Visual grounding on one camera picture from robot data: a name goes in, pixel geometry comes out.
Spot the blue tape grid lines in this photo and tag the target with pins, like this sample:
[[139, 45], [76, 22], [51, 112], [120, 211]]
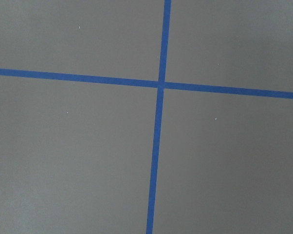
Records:
[[160, 85]]

